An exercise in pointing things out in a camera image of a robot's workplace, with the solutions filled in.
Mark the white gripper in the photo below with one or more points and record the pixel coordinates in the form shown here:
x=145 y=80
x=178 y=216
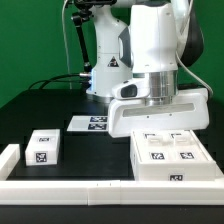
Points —
x=131 y=110

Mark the white cabinet door panel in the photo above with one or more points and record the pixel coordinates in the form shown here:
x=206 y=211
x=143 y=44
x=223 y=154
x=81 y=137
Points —
x=152 y=147

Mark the white cabinet body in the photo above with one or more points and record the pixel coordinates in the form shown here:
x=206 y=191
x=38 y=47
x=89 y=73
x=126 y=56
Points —
x=171 y=171

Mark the white cabinet top block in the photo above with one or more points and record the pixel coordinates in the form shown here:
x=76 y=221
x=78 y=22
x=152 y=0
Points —
x=43 y=147

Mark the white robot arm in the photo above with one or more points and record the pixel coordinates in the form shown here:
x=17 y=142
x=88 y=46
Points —
x=137 y=65

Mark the white marker base plate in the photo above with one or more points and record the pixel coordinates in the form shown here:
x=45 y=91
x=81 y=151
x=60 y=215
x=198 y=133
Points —
x=88 y=124

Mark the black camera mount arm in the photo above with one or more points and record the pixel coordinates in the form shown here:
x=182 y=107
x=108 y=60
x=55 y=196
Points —
x=84 y=15

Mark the white U-shaped boundary frame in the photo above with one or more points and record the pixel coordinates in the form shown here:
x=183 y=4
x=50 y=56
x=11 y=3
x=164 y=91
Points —
x=116 y=192

